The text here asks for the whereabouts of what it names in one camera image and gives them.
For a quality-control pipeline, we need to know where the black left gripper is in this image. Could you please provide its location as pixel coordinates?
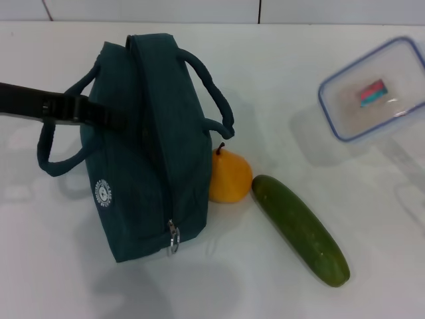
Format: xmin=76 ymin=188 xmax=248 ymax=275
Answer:
xmin=0 ymin=82 xmax=129 ymax=132

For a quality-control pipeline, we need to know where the dark teal insulated lunch bag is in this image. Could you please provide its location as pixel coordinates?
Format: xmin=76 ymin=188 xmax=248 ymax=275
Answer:
xmin=37 ymin=32 xmax=236 ymax=263

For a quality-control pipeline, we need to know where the yellow pear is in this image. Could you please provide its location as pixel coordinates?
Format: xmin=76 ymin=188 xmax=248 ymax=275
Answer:
xmin=208 ymin=142 xmax=254 ymax=203

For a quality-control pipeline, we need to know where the green cucumber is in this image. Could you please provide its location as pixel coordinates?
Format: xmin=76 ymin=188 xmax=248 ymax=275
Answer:
xmin=251 ymin=175 xmax=351 ymax=288

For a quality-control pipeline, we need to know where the clear blue-rimmed food container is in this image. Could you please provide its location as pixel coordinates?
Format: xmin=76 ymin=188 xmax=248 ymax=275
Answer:
xmin=317 ymin=35 xmax=425 ymax=144

